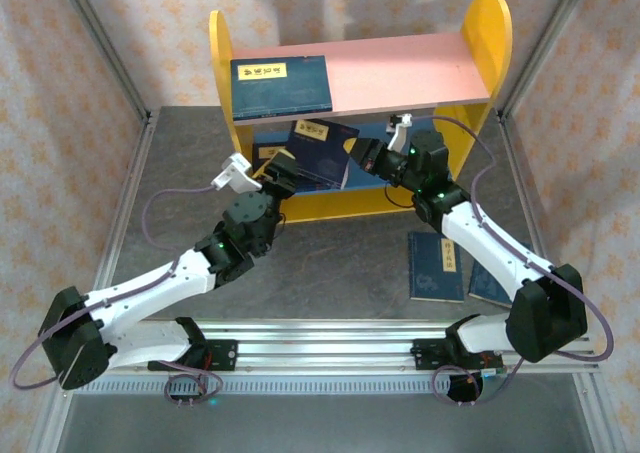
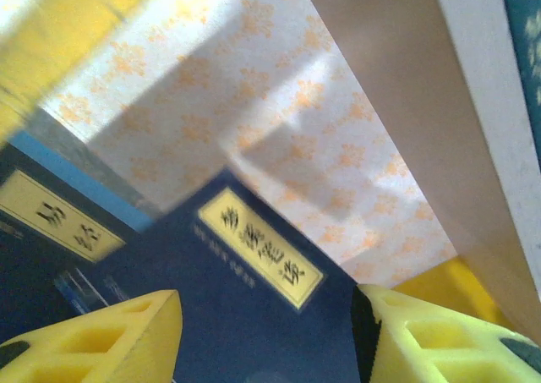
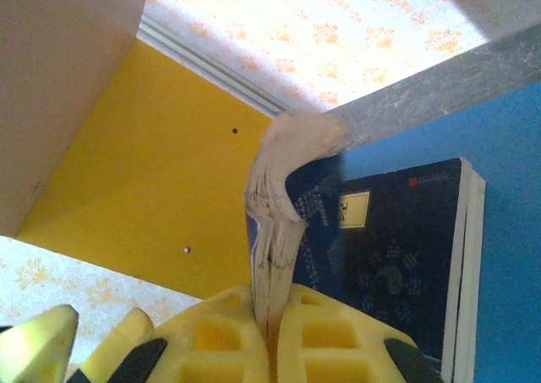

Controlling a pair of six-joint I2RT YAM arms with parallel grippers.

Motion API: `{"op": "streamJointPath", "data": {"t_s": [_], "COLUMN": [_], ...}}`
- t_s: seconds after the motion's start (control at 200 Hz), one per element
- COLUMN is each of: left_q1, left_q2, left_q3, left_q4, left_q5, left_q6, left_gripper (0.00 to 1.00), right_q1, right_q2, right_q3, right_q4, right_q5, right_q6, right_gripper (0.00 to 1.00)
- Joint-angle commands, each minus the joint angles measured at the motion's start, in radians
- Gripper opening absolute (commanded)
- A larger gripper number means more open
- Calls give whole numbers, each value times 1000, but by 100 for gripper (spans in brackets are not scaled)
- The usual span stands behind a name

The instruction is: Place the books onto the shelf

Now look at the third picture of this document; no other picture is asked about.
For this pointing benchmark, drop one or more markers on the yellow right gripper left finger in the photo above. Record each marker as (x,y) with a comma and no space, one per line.
(220,349)

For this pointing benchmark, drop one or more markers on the dark blue classics book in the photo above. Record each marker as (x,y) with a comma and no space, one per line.
(270,231)
(473,273)

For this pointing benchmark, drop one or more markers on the yellow shelf, blue and pink boards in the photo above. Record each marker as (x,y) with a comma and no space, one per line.
(148,167)

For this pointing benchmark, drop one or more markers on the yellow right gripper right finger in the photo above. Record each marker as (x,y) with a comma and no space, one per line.
(329,349)

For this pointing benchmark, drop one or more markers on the dark blue Yijing book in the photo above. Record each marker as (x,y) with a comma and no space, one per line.
(401,231)

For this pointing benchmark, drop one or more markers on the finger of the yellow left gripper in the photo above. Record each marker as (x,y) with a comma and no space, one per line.
(122,336)
(38,349)

